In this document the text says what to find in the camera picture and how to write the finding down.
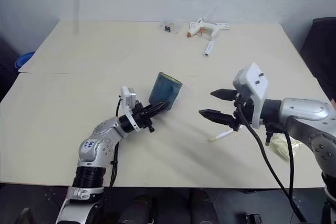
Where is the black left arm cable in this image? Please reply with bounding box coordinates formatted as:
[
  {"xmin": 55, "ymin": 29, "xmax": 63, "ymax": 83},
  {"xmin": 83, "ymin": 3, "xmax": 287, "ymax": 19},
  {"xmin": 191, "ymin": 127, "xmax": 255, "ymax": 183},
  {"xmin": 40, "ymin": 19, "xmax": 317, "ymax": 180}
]
[{"xmin": 99, "ymin": 95, "xmax": 124, "ymax": 210}]

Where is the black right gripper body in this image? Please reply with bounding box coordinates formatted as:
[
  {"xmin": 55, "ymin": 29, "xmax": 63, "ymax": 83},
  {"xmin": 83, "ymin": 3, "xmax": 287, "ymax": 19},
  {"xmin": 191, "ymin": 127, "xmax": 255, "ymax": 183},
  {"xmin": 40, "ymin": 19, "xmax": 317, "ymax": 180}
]
[{"xmin": 232, "ymin": 89, "xmax": 264, "ymax": 132}]

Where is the black chair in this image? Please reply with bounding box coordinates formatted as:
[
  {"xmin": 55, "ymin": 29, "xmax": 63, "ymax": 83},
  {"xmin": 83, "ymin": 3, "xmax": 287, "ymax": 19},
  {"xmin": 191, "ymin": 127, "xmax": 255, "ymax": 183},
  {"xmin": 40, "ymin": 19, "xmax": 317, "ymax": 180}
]
[{"xmin": 300, "ymin": 17, "xmax": 336, "ymax": 78}]

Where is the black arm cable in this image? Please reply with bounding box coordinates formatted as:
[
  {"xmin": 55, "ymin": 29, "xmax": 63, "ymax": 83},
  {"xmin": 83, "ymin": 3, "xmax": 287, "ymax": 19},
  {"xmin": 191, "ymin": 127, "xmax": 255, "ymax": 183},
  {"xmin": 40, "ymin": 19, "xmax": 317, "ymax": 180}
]
[
  {"xmin": 235, "ymin": 102, "xmax": 308, "ymax": 223},
  {"xmin": 99, "ymin": 95, "xmax": 124, "ymax": 210}
]

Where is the white hot glue gun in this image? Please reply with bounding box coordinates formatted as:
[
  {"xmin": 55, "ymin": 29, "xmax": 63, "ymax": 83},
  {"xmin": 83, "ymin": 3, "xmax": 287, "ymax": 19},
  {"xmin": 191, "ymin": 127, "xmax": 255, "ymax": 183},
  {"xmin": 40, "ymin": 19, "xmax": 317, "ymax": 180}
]
[{"xmin": 186, "ymin": 17, "xmax": 230, "ymax": 39}]

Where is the white marker pen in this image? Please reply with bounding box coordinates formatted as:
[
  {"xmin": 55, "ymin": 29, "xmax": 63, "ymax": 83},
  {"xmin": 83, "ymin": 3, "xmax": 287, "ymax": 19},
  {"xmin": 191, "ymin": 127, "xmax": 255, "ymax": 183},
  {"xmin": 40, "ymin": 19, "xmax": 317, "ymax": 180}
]
[{"xmin": 203, "ymin": 40, "xmax": 215, "ymax": 58}]

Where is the dark rounded shape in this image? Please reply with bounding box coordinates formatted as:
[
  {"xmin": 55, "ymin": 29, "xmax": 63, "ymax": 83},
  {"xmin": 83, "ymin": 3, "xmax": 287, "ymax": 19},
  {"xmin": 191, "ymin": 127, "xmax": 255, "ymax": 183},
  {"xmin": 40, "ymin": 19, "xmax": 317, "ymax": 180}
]
[{"xmin": 119, "ymin": 194, "xmax": 158, "ymax": 224}]

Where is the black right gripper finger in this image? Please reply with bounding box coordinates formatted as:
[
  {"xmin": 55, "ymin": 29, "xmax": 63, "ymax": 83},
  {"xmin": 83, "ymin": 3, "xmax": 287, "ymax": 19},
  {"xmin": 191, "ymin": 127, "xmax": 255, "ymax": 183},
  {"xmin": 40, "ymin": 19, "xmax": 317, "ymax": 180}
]
[
  {"xmin": 198, "ymin": 108, "xmax": 242, "ymax": 132},
  {"xmin": 210, "ymin": 88, "xmax": 241, "ymax": 102}
]

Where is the white toothbrush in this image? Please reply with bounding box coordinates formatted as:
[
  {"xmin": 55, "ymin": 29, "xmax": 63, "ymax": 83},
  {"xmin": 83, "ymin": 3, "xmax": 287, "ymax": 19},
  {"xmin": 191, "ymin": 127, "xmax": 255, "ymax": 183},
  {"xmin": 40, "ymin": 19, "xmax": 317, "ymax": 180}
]
[{"xmin": 207, "ymin": 129, "xmax": 234, "ymax": 144}]

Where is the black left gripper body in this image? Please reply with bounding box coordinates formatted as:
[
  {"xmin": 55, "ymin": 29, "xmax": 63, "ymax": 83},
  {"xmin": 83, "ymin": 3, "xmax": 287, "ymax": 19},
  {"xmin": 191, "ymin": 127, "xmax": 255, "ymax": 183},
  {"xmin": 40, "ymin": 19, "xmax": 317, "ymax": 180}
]
[{"xmin": 132, "ymin": 102, "xmax": 156, "ymax": 134}]

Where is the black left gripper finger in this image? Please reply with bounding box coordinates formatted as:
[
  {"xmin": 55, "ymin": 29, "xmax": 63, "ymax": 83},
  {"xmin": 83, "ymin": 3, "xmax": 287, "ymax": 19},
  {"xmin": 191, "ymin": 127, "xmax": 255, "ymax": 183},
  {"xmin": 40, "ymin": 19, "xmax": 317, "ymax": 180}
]
[
  {"xmin": 144, "ymin": 100, "xmax": 170, "ymax": 111},
  {"xmin": 148, "ymin": 105, "xmax": 173, "ymax": 118}
]

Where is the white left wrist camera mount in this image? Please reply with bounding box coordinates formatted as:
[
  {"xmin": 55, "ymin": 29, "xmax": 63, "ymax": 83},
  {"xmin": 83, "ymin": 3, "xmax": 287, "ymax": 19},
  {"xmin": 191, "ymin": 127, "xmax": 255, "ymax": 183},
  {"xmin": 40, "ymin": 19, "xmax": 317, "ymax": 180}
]
[{"xmin": 119, "ymin": 86, "xmax": 142, "ymax": 132}]

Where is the pale yellow crumpled bag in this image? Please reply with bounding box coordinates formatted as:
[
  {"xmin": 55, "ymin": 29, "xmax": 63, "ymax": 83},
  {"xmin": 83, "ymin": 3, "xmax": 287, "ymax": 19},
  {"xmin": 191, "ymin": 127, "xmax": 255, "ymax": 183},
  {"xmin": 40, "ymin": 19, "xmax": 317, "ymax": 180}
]
[{"xmin": 269, "ymin": 133, "xmax": 303, "ymax": 161}]

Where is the blue ceramic mug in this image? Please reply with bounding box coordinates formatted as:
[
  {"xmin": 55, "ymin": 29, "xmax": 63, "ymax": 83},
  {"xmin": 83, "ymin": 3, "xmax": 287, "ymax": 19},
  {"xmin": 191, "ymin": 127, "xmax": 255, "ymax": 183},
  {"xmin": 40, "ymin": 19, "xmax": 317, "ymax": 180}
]
[{"xmin": 148, "ymin": 71, "xmax": 183, "ymax": 111}]

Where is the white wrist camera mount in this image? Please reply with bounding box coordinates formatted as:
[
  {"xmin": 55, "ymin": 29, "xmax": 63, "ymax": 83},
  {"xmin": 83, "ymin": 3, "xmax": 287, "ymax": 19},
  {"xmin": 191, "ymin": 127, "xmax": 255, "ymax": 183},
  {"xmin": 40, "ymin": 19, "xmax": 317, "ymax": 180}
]
[
  {"xmin": 233, "ymin": 62, "xmax": 270, "ymax": 130},
  {"xmin": 119, "ymin": 86, "xmax": 142, "ymax": 132}
]

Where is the blue round rim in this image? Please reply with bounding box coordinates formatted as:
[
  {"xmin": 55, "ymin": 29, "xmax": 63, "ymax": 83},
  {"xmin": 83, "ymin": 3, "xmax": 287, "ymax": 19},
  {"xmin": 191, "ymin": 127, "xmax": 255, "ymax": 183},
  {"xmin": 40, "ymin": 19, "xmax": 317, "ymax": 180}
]
[{"xmin": 14, "ymin": 51, "xmax": 36, "ymax": 70}]

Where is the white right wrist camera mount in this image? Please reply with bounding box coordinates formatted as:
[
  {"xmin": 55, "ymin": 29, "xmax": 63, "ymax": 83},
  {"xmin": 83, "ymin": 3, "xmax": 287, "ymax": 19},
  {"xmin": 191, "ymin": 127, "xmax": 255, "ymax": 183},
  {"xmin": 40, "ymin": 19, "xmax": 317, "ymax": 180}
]
[{"xmin": 233, "ymin": 62, "xmax": 270, "ymax": 130}]

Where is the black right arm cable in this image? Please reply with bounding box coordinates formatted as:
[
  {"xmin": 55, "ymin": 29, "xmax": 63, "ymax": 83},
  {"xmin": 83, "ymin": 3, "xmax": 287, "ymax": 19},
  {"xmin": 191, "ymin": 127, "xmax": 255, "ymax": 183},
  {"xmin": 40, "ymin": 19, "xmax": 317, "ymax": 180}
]
[{"xmin": 235, "ymin": 102, "xmax": 308, "ymax": 223}]

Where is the clear plastic packet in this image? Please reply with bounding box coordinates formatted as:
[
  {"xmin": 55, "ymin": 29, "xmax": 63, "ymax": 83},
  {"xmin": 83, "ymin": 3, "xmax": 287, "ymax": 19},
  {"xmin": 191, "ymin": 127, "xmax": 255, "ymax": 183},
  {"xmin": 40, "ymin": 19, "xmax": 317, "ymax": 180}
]
[{"xmin": 157, "ymin": 21, "xmax": 182, "ymax": 34}]

